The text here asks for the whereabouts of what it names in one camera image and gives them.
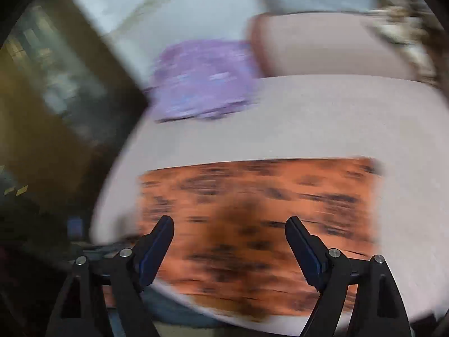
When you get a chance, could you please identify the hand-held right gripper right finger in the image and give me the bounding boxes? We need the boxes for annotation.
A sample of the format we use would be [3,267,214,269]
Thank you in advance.
[285,217,411,337]

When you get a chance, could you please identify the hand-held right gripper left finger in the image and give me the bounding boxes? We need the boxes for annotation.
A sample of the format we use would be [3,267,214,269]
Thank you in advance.
[45,215,175,337]

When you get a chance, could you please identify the orange floral shirt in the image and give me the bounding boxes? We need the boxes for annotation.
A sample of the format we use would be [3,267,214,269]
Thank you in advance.
[138,158,383,322]

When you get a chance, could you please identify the pink sofa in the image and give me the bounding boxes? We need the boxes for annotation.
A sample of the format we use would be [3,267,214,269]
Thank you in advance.
[89,11,449,337]

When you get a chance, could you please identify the wooden door with glass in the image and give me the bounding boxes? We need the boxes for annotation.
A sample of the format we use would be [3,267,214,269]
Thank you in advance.
[0,0,150,211]

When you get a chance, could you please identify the purple floral garment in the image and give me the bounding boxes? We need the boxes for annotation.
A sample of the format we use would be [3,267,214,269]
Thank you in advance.
[149,39,260,123]

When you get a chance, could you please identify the cream floral blanket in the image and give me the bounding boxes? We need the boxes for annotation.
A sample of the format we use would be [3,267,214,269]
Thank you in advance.
[368,5,443,85]

